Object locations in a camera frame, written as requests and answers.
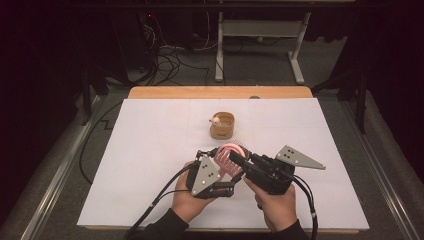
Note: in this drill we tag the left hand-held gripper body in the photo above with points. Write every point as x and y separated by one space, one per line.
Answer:
205 176

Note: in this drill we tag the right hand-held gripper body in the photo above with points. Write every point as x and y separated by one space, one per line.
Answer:
273 175

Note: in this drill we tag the pink hairbrush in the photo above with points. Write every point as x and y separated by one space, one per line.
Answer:
225 163

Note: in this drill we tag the person's left hand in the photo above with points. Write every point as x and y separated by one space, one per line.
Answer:
186 203

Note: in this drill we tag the person's right hand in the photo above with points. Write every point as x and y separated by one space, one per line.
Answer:
278 210

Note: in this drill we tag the wooden cup with small figure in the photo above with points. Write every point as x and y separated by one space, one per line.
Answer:
222 131

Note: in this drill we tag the white paper sheet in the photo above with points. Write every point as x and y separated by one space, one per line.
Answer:
150 133

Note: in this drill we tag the wooden table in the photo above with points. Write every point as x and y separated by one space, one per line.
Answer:
200 92

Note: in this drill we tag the dark metal stand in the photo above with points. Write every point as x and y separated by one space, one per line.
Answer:
360 100
87 96

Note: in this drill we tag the metal floor rail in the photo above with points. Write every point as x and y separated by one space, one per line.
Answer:
56 180
380 170

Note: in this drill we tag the white metal table frame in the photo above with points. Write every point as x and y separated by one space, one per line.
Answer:
260 28

